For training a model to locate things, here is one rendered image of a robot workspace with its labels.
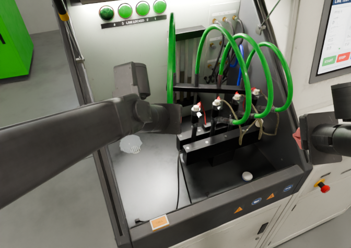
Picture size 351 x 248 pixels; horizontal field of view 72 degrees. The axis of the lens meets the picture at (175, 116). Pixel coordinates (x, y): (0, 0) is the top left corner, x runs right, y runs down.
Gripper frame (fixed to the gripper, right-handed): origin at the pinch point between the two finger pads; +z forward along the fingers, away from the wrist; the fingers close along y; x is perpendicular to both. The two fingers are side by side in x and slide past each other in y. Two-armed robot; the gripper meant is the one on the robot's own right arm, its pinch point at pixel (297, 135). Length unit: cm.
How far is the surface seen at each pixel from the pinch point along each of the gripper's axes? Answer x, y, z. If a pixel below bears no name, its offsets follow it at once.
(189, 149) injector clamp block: 21.1, -4.9, 33.2
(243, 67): 8.7, 18.2, 6.9
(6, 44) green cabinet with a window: 181, 104, 221
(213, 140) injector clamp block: 11.2, -2.9, 35.4
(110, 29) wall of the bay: 44, 39, 29
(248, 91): 7.7, 11.9, 7.4
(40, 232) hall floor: 114, -60, 117
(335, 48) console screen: -38, 27, 31
